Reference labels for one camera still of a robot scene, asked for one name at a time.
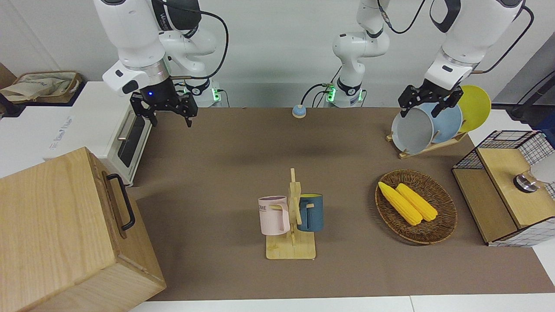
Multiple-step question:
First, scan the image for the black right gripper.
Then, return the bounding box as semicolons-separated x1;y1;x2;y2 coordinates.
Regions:
130;78;199;128

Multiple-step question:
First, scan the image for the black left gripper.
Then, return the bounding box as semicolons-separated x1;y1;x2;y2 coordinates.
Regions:
398;80;464;118

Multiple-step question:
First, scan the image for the light blue plate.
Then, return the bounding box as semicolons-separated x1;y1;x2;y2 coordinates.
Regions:
421;102;463;144

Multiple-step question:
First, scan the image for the grey plate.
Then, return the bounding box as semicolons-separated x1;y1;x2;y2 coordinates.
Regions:
391;107;434;155

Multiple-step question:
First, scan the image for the yellow plate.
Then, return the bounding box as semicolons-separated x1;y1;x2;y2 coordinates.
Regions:
457;85;492;133

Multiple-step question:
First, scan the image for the wooden plate rack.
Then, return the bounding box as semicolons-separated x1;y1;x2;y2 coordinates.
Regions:
386;131;469;159

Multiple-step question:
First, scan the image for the brown table mat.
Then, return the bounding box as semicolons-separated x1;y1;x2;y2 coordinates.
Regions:
126;106;555;302

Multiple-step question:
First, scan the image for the white toaster oven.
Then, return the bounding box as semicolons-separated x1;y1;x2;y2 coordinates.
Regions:
42;81;153;187

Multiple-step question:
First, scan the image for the black equipment stand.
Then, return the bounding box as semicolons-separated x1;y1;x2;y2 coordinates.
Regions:
507;71;555;130

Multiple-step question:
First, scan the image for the yellow corn cob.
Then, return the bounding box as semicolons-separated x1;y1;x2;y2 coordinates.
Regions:
378;181;423;226
395;183;438;222

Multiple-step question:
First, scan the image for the brown wicker basket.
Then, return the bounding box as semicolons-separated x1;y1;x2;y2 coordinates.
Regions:
375;169;458;245

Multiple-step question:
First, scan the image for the glass with metal base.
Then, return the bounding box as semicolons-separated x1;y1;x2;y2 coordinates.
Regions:
513;161;555;193

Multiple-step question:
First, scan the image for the pink mug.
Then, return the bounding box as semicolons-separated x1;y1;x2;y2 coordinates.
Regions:
258;196;290;236

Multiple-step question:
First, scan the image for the dark blue mug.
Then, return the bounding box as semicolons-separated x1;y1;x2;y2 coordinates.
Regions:
297;194;324;232

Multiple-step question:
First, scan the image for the light wooden cabinet box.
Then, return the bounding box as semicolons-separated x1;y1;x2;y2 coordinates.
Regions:
0;146;167;312

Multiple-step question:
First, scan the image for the wooden mug tree rack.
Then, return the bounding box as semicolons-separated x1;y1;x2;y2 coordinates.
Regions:
265;168;317;260

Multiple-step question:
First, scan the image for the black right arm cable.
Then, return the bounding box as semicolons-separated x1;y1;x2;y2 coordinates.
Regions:
152;0;229;81

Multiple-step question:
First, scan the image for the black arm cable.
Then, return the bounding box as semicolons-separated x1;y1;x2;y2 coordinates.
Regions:
152;0;229;81
376;0;535;74

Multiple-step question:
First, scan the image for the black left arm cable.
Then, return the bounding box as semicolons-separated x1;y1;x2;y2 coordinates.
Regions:
376;0;535;74

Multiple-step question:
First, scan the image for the wood and wire shelf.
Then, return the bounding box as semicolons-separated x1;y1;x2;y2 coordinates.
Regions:
452;130;555;247

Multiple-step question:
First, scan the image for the black base cable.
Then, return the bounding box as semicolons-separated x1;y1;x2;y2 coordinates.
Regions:
301;81;340;107

